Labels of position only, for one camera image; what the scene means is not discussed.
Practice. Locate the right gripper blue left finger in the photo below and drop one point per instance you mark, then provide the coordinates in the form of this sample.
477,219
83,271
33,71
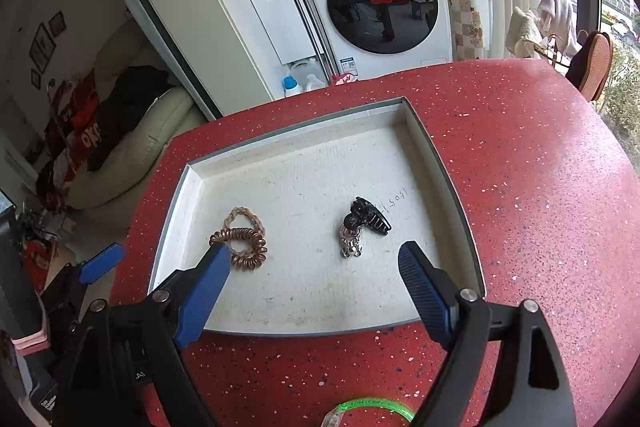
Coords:
197,291

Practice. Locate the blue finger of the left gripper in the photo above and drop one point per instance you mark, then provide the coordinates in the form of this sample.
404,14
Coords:
93,269

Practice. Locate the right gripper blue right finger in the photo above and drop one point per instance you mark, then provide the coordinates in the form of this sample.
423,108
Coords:
432,292

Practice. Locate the silver pink charm brooch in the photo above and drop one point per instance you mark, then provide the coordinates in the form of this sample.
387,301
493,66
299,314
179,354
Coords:
349,237

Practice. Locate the green translucent bangle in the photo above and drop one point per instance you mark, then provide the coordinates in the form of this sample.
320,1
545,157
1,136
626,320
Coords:
335,416

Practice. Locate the grey jewelry tray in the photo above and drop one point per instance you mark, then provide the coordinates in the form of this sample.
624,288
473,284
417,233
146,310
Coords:
300,181

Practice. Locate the cream sofa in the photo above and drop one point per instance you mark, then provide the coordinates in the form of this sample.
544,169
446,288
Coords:
109,195

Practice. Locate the black hair claw clip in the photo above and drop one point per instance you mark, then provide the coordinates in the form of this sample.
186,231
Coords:
363,213

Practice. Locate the black garment on sofa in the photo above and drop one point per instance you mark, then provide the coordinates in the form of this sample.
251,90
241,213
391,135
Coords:
135,90

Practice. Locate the blue cap detergent bottle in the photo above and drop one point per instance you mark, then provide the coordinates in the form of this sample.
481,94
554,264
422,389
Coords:
291,87

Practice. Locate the checkered hanging cloth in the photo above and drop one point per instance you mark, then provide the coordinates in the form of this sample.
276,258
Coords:
467,30

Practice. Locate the brown wooden chair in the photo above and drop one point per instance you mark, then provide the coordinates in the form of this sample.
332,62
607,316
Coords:
590,67

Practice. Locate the red mop handle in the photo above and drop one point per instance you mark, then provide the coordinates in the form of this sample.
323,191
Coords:
318,39

